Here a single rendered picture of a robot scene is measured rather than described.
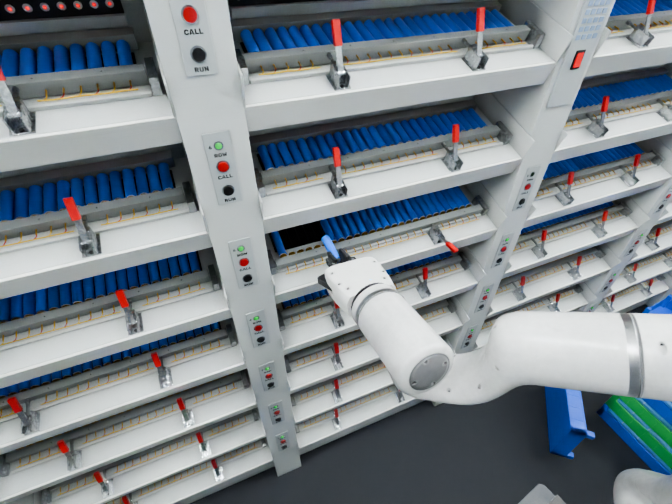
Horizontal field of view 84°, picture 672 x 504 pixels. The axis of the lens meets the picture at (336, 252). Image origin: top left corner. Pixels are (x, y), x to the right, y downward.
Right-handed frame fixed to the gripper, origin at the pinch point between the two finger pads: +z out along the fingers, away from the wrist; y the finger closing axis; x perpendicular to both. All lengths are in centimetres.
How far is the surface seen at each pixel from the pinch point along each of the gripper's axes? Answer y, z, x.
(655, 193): -118, 12, 15
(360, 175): -8.7, 7.2, -13.8
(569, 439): -81, -8, 96
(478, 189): -47.2, 16.3, 0.0
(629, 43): -71, 2, -32
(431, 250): -27.4, 8.0, 9.4
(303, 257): 4.4, 10.9, 3.7
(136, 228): 33.5, 6.0, -12.9
